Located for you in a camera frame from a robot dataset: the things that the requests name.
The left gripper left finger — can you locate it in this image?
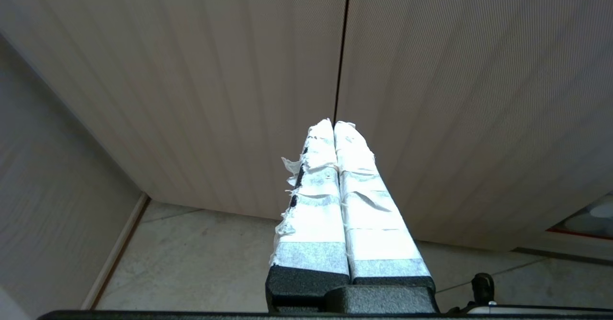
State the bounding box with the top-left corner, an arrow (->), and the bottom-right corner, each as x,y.
266,118 -> 353,313

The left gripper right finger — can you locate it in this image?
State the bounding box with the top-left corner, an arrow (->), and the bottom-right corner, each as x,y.
326,121 -> 440,314

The white baseboard strip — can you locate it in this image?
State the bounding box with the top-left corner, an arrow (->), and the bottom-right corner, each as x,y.
80,192 -> 152,310

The red-edged pale mat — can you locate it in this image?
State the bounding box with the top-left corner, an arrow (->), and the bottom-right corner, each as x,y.
546,193 -> 613,242

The beige wood-grain cabinet door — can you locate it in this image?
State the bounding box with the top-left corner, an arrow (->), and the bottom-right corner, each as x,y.
0,0 -> 351,220
334,0 -> 613,252

